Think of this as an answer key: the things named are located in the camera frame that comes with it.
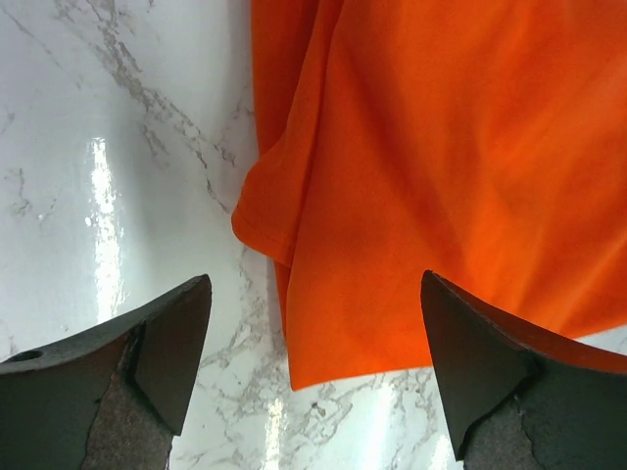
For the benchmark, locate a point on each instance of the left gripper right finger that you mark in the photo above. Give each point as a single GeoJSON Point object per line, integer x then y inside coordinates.
{"type": "Point", "coordinates": [518, 396]}

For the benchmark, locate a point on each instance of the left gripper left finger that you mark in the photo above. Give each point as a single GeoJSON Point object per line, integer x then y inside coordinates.
{"type": "Point", "coordinates": [110, 397]}

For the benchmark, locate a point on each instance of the orange t shirt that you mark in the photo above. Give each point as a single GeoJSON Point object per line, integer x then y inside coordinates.
{"type": "Point", "coordinates": [482, 140]}

